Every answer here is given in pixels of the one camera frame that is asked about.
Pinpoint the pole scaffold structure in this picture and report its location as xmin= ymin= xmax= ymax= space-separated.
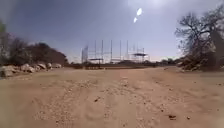
xmin=80 ymin=39 xmax=151 ymax=65

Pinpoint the reddish dirt road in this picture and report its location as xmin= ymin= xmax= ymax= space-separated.
xmin=0 ymin=66 xmax=224 ymax=128

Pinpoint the dark row of bushes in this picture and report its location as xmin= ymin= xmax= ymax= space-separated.
xmin=0 ymin=20 xmax=69 ymax=67

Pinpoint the row of pale boulders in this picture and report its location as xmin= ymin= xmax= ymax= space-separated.
xmin=0 ymin=62 xmax=64 ymax=79

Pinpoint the large bare tree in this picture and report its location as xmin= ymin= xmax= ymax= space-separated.
xmin=174 ymin=3 xmax=224 ymax=72

